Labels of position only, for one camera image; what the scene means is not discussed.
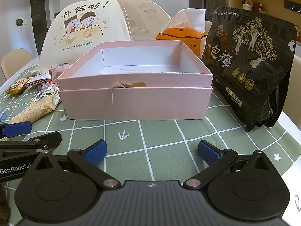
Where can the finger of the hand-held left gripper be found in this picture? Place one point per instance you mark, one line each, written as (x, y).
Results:
(47, 139)
(17, 129)

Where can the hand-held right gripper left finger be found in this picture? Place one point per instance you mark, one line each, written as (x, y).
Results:
(96, 152)

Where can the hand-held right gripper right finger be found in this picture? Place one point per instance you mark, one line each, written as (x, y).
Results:
(208, 151)

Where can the red quail egg packet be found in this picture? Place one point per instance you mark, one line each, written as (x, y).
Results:
(16, 86)

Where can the red and silver snack packet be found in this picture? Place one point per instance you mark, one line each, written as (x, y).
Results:
(37, 78)

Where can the white cardboard box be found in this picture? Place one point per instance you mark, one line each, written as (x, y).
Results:
(131, 81)

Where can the clear plastic piece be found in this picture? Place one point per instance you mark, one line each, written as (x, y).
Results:
(3, 114)

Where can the clear oat bar packet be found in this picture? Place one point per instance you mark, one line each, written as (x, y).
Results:
(35, 110)

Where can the green checked tablecloth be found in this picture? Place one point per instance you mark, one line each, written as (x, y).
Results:
(164, 136)

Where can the white printed snack packet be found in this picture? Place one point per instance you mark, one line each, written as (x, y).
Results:
(48, 91)

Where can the beige chair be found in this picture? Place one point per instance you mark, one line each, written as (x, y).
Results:
(16, 62)

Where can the red date packet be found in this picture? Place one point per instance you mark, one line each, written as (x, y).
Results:
(58, 70)

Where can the black gold-print snack bag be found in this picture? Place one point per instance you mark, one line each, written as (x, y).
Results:
(254, 75)

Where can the dark door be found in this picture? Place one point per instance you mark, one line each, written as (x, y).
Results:
(38, 21)

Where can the cartoon children lunch bag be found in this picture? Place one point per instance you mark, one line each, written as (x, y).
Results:
(77, 33)

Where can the orange tissue box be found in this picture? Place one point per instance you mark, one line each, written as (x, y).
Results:
(185, 38)

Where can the small figurine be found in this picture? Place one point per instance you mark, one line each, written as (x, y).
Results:
(248, 1)

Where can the display shelf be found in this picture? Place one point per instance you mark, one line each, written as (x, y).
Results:
(270, 4)

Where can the wall control panel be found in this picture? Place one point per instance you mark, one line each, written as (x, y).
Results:
(19, 22)

